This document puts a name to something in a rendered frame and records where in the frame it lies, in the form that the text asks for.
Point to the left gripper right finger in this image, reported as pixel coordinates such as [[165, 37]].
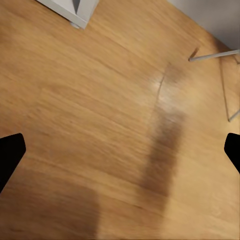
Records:
[[232, 149]]

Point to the bookcase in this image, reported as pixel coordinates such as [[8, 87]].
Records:
[[78, 12]]

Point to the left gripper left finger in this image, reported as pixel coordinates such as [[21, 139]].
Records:
[[12, 149]]

